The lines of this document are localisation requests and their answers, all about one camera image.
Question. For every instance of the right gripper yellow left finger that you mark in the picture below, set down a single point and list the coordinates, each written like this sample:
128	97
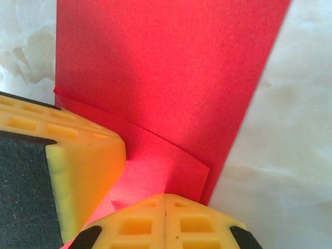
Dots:
135	228

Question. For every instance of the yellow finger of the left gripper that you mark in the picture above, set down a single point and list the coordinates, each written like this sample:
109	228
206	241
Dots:
85	168

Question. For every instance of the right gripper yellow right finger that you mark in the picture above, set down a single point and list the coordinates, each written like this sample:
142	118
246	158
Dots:
197	228

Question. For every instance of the red paper sheet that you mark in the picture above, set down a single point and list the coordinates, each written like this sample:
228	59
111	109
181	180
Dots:
155	77

